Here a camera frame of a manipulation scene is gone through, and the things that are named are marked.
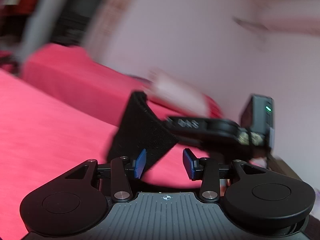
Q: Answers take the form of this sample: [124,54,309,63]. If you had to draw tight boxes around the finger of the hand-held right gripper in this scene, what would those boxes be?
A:
[164,116,208,143]

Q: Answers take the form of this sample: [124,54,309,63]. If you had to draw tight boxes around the dark wooden cabinet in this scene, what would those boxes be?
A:
[51,0,114,47]

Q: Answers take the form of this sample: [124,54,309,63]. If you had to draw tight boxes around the pale pink curtain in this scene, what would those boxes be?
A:
[84,0,144,69]

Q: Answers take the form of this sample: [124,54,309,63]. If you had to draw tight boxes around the red bed cover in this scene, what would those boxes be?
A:
[22,42,160,128]

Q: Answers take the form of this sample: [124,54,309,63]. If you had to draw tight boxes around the pale pink satin pillow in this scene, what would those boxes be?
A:
[147,68,213,117]

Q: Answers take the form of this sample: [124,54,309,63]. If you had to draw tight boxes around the folded red blanket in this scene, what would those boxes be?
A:
[206,97,225,119]

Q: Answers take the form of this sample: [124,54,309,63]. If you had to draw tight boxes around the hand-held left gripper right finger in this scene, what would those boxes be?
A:
[182,148,268,202]

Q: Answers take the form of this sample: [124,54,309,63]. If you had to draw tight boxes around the black pants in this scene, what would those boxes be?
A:
[107,92,179,174]

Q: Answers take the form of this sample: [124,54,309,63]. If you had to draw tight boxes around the pink bed blanket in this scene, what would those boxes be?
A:
[0,69,225,240]

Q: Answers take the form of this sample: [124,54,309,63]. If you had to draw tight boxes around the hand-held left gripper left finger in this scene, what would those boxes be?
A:
[64,149,148,203]

